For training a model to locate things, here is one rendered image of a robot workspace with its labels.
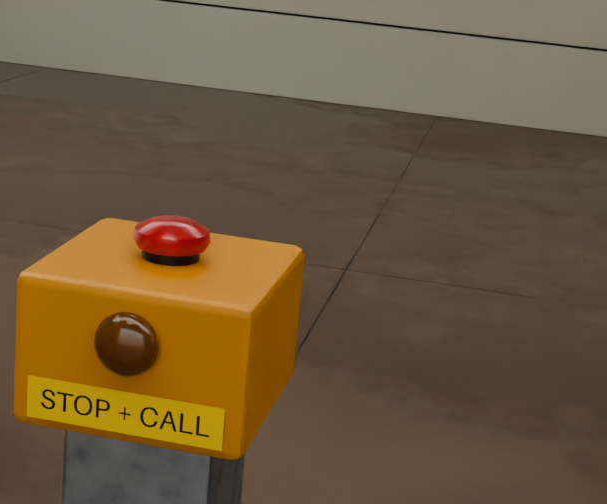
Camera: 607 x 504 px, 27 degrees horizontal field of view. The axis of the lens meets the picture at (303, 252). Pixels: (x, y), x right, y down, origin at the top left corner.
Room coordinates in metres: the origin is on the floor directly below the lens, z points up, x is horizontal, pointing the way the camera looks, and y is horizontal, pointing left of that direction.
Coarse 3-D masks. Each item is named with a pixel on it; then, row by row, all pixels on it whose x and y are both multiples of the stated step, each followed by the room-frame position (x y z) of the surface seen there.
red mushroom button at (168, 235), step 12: (156, 216) 0.62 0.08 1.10; (168, 216) 0.63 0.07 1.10; (180, 216) 0.63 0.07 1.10; (144, 228) 0.61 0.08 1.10; (156, 228) 0.61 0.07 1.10; (168, 228) 0.61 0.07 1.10; (180, 228) 0.61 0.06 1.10; (192, 228) 0.61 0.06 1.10; (204, 228) 0.62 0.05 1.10; (144, 240) 0.60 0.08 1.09; (156, 240) 0.60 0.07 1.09; (168, 240) 0.60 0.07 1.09; (180, 240) 0.60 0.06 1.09; (192, 240) 0.60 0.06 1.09; (204, 240) 0.61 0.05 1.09; (156, 252) 0.60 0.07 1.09; (168, 252) 0.60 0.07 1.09; (180, 252) 0.60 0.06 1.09; (192, 252) 0.60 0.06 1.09
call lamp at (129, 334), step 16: (112, 320) 0.55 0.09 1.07; (128, 320) 0.55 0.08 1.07; (144, 320) 0.55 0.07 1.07; (96, 336) 0.55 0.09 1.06; (112, 336) 0.55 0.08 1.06; (128, 336) 0.55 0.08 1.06; (144, 336) 0.55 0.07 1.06; (96, 352) 0.55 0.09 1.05; (112, 352) 0.55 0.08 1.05; (128, 352) 0.55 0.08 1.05; (144, 352) 0.55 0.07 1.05; (112, 368) 0.55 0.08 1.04; (128, 368) 0.55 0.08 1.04; (144, 368) 0.55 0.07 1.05
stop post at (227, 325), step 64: (64, 256) 0.60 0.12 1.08; (128, 256) 0.61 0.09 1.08; (192, 256) 0.61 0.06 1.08; (256, 256) 0.63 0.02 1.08; (64, 320) 0.56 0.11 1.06; (192, 320) 0.55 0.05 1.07; (256, 320) 0.55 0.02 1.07; (64, 384) 0.56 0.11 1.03; (128, 384) 0.56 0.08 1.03; (192, 384) 0.55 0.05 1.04; (256, 384) 0.57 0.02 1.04; (64, 448) 0.59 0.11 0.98; (128, 448) 0.58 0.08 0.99; (192, 448) 0.55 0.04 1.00
